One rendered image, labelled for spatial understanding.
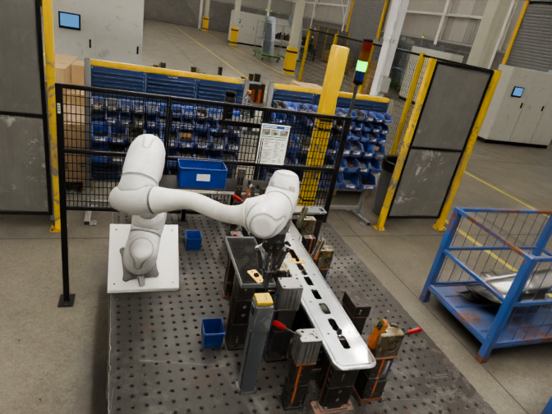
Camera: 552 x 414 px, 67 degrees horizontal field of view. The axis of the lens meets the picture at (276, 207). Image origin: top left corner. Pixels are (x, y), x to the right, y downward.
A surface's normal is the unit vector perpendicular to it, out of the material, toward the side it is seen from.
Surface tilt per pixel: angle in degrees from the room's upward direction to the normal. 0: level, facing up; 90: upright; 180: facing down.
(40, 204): 90
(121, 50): 90
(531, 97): 90
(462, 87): 89
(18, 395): 0
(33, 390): 0
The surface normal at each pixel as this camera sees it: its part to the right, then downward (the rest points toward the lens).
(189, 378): 0.18, -0.90
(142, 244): 0.32, -0.25
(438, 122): 0.32, 0.46
